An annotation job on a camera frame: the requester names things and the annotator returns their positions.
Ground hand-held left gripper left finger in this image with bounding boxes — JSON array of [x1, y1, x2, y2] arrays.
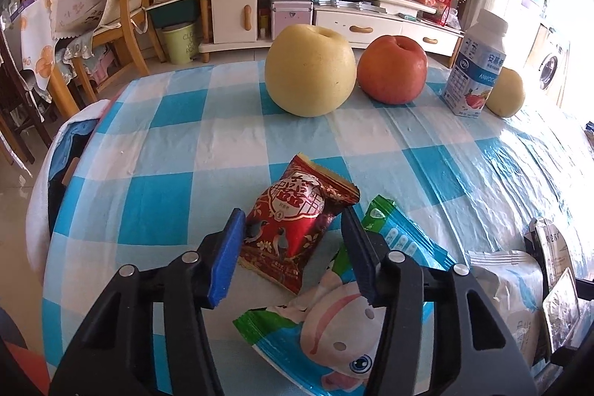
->
[[49, 208, 247, 396]]

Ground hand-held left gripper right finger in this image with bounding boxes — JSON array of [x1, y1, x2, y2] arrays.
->
[[341, 207, 542, 396]]

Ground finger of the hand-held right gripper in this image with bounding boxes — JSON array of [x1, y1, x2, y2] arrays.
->
[[574, 275, 594, 302], [550, 343, 594, 372]]

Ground silver foil packet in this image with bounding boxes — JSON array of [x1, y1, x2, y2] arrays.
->
[[542, 268, 581, 353]]

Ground blue foil packet white text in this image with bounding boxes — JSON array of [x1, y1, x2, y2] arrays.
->
[[524, 217, 573, 292]]

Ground red gold snack packet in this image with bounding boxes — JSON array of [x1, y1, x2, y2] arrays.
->
[[238, 152, 361, 295]]

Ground green blue cartoon packet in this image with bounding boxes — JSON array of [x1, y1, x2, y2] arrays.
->
[[232, 194, 458, 396]]

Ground light green trash bin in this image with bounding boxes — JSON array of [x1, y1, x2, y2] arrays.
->
[[158, 21, 205, 64]]

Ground blue white checked tablecloth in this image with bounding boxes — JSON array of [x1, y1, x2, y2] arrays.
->
[[39, 62, 594, 396]]

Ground red apple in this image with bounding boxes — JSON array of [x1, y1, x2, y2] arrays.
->
[[356, 34, 428, 106]]

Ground yellow pear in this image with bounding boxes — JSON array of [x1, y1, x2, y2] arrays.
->
[[264, 24, 358, 118], [485, 68, 527, 119]]

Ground white yogurt bottle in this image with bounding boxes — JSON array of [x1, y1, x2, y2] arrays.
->
[[441, 9, 509, 119]]

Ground white washing machine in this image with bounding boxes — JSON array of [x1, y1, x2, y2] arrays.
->
[[536, 36, 572, 96]]

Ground pink plastic stool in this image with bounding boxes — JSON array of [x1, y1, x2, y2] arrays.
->
[[88, 50, 117, 84]]

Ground white television cabinet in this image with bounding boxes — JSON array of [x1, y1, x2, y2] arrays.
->
[[192, 0, 465, 63]]

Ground pink storage box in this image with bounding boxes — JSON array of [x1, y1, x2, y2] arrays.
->
[[270, 0, 314, 40]]

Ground dark green crate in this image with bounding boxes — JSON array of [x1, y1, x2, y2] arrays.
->
[[148, 0, 200, 28]]

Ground dark wooden chair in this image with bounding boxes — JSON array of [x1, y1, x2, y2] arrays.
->
[[0, 20, 52, 165]]

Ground red plastic bag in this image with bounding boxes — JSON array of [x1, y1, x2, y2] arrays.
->
[[436, 0, 458, 27]]

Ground light wooden chair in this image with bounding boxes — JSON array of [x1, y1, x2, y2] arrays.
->
[[46, 0, 166, 118]]

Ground dining table with printed cloth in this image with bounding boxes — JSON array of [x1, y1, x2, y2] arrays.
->
[[19, 0, 78, 102]]

